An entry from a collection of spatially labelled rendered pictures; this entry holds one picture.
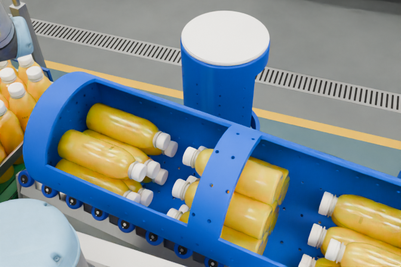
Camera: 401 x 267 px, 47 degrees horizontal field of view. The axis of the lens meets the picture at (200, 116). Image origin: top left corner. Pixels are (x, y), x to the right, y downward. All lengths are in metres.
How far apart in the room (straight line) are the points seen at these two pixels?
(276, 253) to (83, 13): 2.77
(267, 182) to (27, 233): 0.49
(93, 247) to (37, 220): 0.32
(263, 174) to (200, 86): 0.61
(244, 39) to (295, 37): 1.80
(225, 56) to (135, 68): 1.63
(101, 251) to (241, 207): 0.27
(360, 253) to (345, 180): 0.21
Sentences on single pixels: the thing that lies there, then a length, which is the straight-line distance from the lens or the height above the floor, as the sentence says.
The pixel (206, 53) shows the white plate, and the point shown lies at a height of 1.04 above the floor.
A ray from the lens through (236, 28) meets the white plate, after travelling 1.51.
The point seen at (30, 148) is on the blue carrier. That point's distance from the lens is 1.05.
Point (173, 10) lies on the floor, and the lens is 3.48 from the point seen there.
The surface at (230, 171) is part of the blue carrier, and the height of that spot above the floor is 1.23.
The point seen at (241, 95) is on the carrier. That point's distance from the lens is 1.47.
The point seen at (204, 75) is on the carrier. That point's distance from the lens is 1.42.
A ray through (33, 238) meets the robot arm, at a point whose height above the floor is 1.45.
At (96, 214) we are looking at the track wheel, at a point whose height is 0.96.
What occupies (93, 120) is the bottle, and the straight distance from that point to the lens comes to 1.12.
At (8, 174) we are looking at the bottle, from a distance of 1.34.
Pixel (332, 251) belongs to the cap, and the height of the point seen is 1.13.
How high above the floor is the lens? 1.92
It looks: 47 degrees down
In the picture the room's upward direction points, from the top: 1 degrees counter-clockwise
